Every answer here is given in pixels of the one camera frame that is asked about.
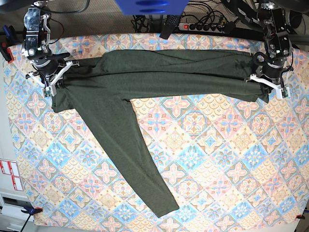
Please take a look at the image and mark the dark green long-sleeve shirt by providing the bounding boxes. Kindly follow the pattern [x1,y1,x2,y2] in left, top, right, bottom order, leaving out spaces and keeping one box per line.
[52,49,271,218]

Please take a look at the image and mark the red white labels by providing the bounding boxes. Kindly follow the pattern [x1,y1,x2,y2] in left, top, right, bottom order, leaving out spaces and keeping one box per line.
[0,159,23,191]

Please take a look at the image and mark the patterned pastel tablecloth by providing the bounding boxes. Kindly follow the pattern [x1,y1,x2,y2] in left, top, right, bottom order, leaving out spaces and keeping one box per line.
[0,45,309,232]

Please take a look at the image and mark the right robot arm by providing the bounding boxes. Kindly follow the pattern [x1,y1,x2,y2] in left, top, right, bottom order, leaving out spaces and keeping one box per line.
[22,0,79,97]

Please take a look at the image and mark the white power strip red switch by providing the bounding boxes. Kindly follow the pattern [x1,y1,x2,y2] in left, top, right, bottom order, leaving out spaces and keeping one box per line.
[178,23,223,33]

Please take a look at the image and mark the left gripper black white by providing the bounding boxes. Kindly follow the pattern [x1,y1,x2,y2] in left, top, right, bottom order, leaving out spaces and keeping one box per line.
[245,60,291,100]

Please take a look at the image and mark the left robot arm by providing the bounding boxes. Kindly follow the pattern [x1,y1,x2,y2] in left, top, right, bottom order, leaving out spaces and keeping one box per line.
[222,0,309,100]

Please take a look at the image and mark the black remote control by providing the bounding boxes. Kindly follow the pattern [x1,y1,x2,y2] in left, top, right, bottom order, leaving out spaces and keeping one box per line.
[159,15,181,40]

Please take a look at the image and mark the blue clamp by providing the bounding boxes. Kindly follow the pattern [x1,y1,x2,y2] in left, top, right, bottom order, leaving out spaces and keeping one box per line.
[0,25,14,64]
[20,206,43,232]

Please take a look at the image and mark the red clamp lower right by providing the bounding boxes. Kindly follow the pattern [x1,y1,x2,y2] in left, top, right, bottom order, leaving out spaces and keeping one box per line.
[296,215,306,219]

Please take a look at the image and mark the blue clamp upper left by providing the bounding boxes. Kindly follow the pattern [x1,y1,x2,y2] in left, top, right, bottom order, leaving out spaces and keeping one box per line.
[0,25,14,64]

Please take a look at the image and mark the blue clamp lower left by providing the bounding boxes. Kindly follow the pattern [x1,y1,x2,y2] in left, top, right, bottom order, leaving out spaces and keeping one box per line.
[20,206,43,232]

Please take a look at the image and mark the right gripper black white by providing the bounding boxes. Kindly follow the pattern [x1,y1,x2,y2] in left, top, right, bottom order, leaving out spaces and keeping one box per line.
[26,53,79,97]

